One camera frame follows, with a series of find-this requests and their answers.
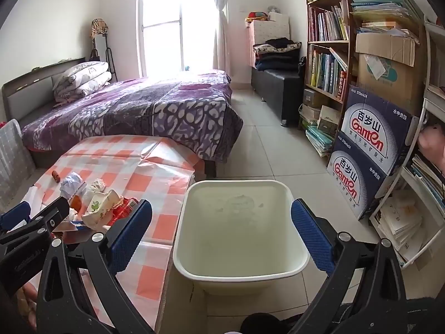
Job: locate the white plastic bin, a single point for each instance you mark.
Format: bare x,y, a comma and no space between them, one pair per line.
240,226

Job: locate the white curtain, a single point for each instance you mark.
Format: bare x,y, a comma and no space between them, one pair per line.
220,38

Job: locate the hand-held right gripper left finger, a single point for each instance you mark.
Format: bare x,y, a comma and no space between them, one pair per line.
130,235

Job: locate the white metal rack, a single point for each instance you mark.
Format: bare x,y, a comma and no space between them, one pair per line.
426,111

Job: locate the silver foil wrapper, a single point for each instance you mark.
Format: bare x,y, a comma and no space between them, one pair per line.
69,232

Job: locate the black coat rack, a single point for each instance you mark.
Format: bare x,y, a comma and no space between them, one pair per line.
110,59

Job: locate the white tissue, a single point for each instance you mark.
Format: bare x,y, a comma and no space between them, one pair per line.
98,185

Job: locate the window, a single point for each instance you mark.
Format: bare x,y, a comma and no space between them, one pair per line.
173,17

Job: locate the wooden bookshelf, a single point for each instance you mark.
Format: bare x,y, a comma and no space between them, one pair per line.
349,45

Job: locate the plaid scarf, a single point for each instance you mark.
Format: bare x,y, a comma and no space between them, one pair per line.
99,28

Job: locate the grey checked cloth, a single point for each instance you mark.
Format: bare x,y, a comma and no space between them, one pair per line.
12,160

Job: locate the small orange object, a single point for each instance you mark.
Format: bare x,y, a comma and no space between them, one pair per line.
55,176

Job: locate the pink white dresser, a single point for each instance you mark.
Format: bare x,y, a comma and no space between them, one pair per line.
267,29

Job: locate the crushed paper cup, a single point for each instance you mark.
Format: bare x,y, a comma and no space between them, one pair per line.
100,207

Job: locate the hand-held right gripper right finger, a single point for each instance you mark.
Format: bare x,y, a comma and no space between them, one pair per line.
313,236

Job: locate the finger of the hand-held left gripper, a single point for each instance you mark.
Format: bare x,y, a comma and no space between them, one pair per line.
52,214
14,214

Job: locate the colourful plush toy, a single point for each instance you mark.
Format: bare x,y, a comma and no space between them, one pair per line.
256,16

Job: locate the stack of folded clothes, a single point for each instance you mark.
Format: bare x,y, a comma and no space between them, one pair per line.
276,55

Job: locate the row of books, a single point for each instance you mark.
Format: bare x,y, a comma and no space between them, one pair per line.
325,73
326,24

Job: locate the orange checked tablecloth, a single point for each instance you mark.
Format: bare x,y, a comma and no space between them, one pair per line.
156,188

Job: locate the stack of papers and folders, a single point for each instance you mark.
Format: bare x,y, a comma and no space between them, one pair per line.
382,3

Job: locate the red snack wrapper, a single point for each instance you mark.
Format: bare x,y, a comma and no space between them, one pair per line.
125,207

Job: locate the black bench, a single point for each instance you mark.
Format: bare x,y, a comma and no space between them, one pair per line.
274,87

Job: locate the folded white patterned quilt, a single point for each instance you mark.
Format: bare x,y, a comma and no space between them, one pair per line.
83,78

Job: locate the stack of books on floor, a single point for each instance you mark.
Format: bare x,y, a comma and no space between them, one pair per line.
320,135

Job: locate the white blue paper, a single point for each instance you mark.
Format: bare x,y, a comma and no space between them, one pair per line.
72,184

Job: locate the pile of white booklets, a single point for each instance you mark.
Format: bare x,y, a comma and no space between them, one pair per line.
399,226

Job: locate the pink plush toy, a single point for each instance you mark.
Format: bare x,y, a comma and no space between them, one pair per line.
431,146

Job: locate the bed with purple blanket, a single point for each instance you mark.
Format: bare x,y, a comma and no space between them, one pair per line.
156,108

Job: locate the leaning books in rack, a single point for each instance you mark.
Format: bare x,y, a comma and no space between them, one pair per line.
427,177

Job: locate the brown cardboard box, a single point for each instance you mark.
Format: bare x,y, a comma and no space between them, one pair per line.
389,76

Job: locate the blue water carton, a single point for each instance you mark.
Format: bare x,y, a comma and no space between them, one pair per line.
375,128
354,184

